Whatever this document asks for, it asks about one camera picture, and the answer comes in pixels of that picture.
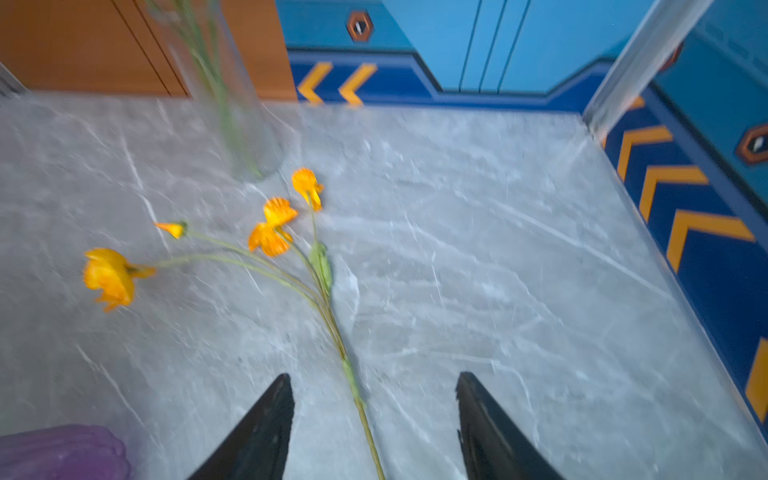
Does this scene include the clear ribbed glass vase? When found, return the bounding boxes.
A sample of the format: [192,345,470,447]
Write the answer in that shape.
[146,1,283,183]

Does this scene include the orange cosmos flower stem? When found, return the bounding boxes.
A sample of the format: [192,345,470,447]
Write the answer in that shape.
[82,168,386,479]

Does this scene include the right aluminium corner post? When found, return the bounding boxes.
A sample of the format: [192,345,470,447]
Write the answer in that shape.
[583,0,712,141]

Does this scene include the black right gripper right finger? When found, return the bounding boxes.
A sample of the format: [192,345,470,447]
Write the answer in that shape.
[456,371,563,480]

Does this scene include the purple ribbed glass vase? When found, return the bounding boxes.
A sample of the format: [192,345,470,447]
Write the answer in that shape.
[1,424,131,479]

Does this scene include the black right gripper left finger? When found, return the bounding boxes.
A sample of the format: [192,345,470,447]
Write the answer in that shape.
[190,373,295,480]

